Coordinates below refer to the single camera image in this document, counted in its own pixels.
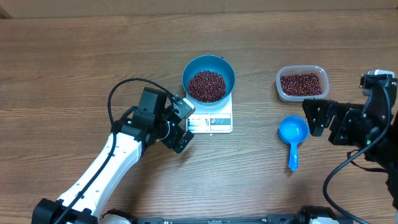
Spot blue plastic measuring scoop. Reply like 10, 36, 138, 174
278, 116, 310, 172

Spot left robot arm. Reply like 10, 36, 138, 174
32, 87, 195, 224

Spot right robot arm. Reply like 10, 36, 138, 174
302, 98, 397, 223

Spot white digital kitchen scale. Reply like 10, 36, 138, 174
185, 94, 233, 134

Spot blue metal bowl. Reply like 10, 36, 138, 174
182, 55, 236, 100

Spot clear plastic food container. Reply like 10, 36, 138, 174
276, 65, 329, 102

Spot red beans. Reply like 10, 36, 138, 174
188, 70, 226, 103

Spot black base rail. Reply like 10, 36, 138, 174
99, 205, 354, 224

